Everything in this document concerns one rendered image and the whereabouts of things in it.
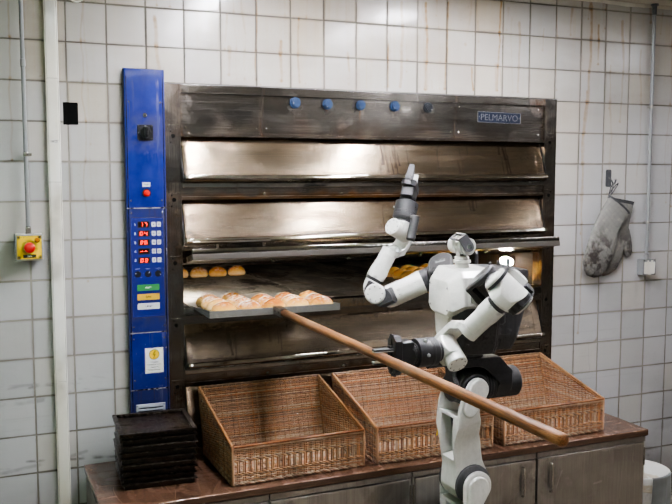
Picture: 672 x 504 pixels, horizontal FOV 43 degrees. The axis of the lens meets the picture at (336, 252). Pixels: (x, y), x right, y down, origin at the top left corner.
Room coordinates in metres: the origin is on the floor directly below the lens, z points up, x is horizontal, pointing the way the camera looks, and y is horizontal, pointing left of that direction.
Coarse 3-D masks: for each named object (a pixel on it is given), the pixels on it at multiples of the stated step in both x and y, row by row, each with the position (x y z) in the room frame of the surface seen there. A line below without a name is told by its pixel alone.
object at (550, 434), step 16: (304, 320) 3.04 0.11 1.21; (336, 336) 2.76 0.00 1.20; (368, 352) 2.52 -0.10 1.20; (400, 368) 2.33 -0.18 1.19; (416, 368) 2.27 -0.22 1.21; (432, 384) 2.16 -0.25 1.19; (448, 384) 2.10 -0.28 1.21; (464, 400) 2.02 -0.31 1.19; (480, 400) 1.96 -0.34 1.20; (496, 416) 1.90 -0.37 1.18; (512, 416) 1.84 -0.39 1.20; (544, 432) 1.73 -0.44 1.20; (560, 432) 1.70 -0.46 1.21
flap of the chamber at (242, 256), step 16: (192, 256) 3.36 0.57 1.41; (208, 256) 3.38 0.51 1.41; (224, 256) 3.41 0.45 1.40; (240, 256) 3.43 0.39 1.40; (256, 256) 3.46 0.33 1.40; (272, 256) 3.49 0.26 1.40; (288, 256) 3.51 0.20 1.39; (304, 256) 3.57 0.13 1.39; (320, 256) 3.64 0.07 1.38; (336, 256) 3.71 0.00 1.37; (352, 256) 3.78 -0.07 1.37; (368, 256) 3.86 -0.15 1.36
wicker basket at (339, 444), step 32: (224, 384) 3.51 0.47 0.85; (256, 384) 3.57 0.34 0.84; (288, 384) 3.63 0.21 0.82; (320, 384) 3.66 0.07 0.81; (224, 416) 3.48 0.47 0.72; (256, 416) 3.53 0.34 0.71; (288, 416) 3.59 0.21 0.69; (320, 416) 3.65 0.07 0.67; (352, 416) 3.36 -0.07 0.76; (224, 448) 3.14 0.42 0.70; (256, 448) 3.08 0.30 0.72; (288, 448) 3.14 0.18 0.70; (320, 448) 3.19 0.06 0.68; (352, 448) 3.25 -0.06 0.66; (256, 480) 3.09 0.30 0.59
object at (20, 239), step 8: (16, 240) 3.17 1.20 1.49; (24, 240) 3.18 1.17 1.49; (32, 240) 3.19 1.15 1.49; (40, 240) 3.20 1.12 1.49; (16, 248) 3.17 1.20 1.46; (40, 248) 3.20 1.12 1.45; (16, 256) 3.17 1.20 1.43; (24, 256) 3.18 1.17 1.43; (32, 256) 3.19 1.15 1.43; (40, 256) 3.20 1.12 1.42
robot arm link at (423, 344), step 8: (392, 336) 2.50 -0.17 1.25; (400, 336) 2.50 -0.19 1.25; (392, 344) 2.51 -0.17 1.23; (400, 344) 2.48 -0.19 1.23; (408, 344) 2.49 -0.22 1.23; (416, 344) 2.52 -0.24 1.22; (424, 344) 2.51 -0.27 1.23; (392, 352) 2.51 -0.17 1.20; (400, 352) 2.48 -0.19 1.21; (408, 352) 2.49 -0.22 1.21; (416, 352) 2.50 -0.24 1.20; (424, 352) 2.49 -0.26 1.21; (432, 352) 2.51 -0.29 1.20; (408, 360) 2.49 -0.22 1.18; (416, 360) 2.51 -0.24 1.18; (424, 360) 2.50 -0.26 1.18; (432, 360) 2.51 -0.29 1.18; (392, 368) 2.51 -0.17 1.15
